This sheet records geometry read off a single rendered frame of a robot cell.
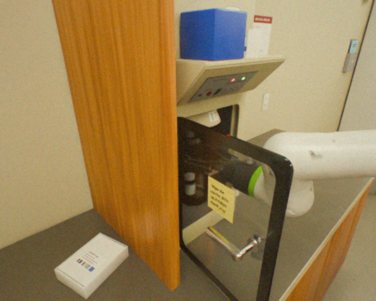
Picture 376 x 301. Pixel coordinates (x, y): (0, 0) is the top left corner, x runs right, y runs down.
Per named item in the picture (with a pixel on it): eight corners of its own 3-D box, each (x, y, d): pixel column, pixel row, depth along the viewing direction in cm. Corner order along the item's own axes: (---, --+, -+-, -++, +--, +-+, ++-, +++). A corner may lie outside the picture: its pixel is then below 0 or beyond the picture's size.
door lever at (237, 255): (222, 225, 52) (223, 215, 51) (258, 254, 45) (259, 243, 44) (203, 236, 49) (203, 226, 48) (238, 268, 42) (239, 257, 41)
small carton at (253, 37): (230, 57, 62) (231, 30, 60) (242, 55, 65) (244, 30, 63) (246, 57, 59) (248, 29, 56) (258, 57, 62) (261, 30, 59)
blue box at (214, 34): (179, 58, 54) (179, 12, 51) (210, 57, 61) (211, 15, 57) (213, 61, 48) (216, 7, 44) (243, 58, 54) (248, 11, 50)
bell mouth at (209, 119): (154, 119, 79) (153, 103, 77) (193, 110, 90) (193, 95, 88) (192, 133, 67) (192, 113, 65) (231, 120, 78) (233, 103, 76)
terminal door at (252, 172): (179, 243, 74) (176, 114, 57) (262, 332, 51) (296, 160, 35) (176, 244, 73) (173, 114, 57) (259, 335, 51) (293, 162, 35)
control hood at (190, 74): (167, 105, 57) (165, 59, 53) (247, 88, 77) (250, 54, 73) (203, 115, 49) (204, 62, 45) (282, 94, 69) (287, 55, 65)
